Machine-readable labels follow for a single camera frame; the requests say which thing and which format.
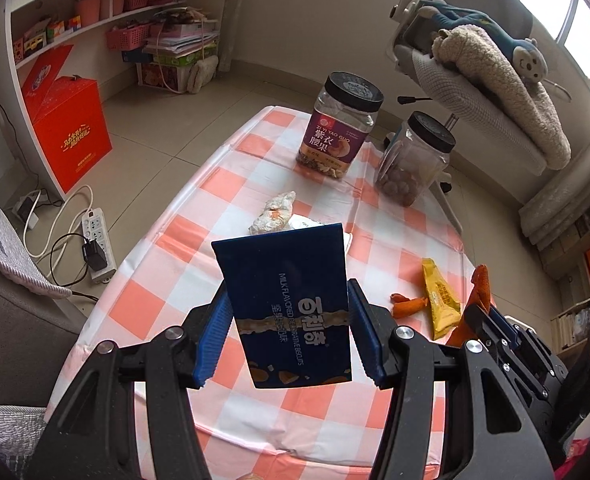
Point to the crumpled white orange wrapper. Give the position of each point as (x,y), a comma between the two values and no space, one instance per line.
(272,212)

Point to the grey office chair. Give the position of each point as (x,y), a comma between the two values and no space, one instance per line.
(455,85)

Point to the beige curtain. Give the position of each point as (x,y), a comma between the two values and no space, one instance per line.
(570,195)

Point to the yellow snack packet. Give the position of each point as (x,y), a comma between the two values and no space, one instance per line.
(440,300)

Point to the clear jar with black lid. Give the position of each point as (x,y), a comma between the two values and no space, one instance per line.
(415,165)

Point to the black plug adapter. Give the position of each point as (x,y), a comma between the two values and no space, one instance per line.
(95,255)

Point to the blue monkey plush toy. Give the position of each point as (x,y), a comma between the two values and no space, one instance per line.
(485,25)

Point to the wooden shelf unit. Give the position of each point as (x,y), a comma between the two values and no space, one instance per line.
(580,280)

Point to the stack of papers and bags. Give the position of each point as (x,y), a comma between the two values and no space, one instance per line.
(180,45)

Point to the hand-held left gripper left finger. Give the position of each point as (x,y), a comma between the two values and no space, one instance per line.
(215,330)

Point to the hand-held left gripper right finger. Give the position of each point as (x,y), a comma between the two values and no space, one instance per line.
(367,330)

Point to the white bookshelf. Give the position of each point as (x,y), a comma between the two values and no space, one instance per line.
(40,15)

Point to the grey armchair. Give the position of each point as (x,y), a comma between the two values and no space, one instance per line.
(10,335)

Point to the orange checked tablecloth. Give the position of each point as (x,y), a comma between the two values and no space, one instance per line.
(185,270)

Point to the blue biscuit box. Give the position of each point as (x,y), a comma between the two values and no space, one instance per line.
(285,290)

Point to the pink pen holder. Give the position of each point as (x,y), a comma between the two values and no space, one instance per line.
(88,12)

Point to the beige fleece blanket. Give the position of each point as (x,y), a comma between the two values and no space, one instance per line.
(505,85)

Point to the purple label nut jar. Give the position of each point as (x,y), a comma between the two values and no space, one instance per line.
(337,130)

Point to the white power strip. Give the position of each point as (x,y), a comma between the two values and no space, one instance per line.
(97,230)

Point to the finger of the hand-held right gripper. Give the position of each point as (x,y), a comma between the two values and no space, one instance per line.
(500,325)
(480,327)

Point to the pink plastic basket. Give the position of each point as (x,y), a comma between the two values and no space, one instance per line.
(127,37)

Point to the red gift box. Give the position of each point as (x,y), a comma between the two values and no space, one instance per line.
(70,130)

